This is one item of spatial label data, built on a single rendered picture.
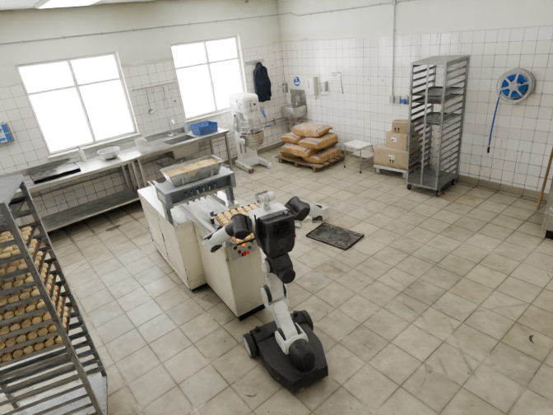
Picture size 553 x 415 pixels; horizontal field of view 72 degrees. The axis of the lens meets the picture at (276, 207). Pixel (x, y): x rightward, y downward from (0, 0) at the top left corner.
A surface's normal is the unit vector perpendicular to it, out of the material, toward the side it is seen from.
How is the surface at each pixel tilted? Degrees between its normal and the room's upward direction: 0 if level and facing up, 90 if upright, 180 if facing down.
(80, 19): 90
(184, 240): 90
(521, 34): 90
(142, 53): 90
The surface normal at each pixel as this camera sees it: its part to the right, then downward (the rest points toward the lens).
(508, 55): -0.77, 0.35
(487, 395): -0.11, -0.89
